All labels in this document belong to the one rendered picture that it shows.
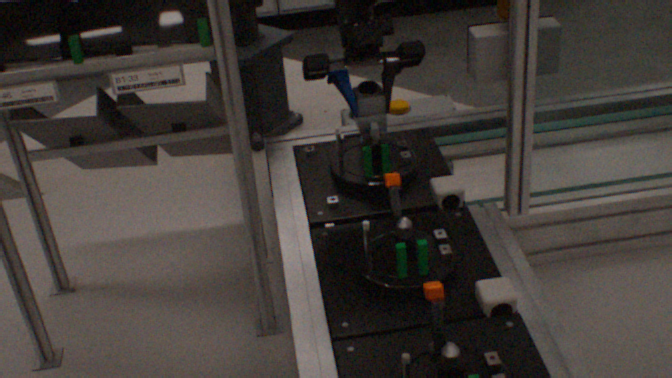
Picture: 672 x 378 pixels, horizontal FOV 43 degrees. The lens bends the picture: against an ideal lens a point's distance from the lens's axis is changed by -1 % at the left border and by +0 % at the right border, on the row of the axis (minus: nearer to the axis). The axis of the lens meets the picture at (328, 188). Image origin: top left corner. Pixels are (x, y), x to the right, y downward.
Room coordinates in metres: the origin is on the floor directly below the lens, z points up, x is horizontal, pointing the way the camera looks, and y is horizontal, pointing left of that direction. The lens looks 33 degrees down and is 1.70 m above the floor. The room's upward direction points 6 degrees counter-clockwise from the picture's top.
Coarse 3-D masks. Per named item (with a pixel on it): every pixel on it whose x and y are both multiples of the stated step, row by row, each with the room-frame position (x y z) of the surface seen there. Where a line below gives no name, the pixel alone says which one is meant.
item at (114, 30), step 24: (96, 0) 1.01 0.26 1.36; (120, 0) 1.00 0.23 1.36; (144, 0) 1.00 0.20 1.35; (168, 0) 0.99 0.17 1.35; (192, 0) 1.04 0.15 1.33; (96, 24) 0.99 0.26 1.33; (120, 24) 0.99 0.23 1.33; (144, 24) 0.99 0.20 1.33; (168, 24) 0.98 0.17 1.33; (192, 24) 1.02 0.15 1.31; (96, 48) 0.98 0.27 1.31; (144, 48) 1.04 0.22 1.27
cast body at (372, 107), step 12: (360, 84) 1.17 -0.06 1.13; (372, 84) 1.17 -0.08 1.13; (360, 96) 1.15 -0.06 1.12; (372, 96) 1.15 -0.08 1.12; (384, 96) 1.15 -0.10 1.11; (360, 108) 1.15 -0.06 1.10; (372, 108) 1.15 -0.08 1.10; (384, 108) 1.15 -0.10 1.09; (360, 120) 1.14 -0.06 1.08; (372, 120) 1.14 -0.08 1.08; (384, 120) 1.14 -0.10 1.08; (360, 132) 1.14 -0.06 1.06; (372, 132) 1.12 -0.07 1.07
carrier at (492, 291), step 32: (352, 224) 1.03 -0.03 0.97; (384, 224) 1.02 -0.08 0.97; (416, 224) 1.01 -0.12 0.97; (448, 224) 1.00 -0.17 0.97; (320, 256) 0.96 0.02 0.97; (352, 256) 0.95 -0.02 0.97; (384, 256) 0.92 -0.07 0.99; (416, 256) 0.91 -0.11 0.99; (448, 256) 0.89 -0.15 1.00; (480, 256) 0.92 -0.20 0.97; (352, 288) 0.88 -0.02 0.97; (384, 288) 0.86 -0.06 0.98; (416, 288) 0.85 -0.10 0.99; (448, 288) 0.86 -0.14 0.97; (480, 288) 0.83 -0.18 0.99; (512, 288) 0.83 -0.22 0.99; (352, 320) 0.82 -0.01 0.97; (384, 320) 0.81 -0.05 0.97; (416, 320) 0.81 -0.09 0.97; (448, 320) 0.80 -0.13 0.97
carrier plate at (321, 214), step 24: (312, 144) 1.28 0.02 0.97; (408, 144) 1.25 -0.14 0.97; (432, 144) 1.24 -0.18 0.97; (312, 168) 1.20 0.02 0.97; (432, 168) 1.16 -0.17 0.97; (312, 192) 1.13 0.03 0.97; (336, 192) 1.12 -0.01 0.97; (408, 192) 1.10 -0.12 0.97; (312, 216) 1.06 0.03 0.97; (336, 216) 1.05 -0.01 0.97; (360, 216) 1.05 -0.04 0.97; (384, 216) 1.05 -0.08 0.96
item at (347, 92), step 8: (336, 72) 1.16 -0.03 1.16; (344, 72) 1.16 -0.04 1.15; (328, 80) 1.19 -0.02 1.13; (336, 80) 1.19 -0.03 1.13; (344, 80) 1.17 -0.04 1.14; (336, 88) 1.20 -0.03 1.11; (344, 88) 1.16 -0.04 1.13; (344, 96) 1.17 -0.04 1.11; (352, 96) 1.15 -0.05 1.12; (352, 104) 1.15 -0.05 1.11; (352, 112) 1.16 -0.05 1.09
